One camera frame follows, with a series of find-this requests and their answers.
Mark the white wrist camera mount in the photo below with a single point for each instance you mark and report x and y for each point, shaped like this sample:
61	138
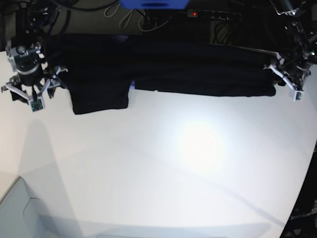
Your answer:
35	94
296	87

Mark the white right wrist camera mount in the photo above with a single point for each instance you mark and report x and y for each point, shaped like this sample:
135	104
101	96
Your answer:
35	94

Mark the black t-shirt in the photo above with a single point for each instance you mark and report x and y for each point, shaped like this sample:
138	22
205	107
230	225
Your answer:
102	68

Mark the blue box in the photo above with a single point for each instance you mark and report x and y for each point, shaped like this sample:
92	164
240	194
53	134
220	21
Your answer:
154	4

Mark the black power strip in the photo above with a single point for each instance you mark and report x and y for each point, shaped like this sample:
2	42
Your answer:
214	15

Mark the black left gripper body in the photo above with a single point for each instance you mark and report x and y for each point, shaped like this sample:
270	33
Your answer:
293	70

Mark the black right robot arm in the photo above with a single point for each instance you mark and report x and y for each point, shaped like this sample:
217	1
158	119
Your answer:
27	52

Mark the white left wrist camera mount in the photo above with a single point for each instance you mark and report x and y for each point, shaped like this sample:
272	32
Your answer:
296	87

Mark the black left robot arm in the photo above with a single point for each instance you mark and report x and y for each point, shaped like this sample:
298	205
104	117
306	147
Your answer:
300	24

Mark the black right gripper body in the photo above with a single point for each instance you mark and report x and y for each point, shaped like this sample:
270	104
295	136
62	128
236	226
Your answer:
31	79

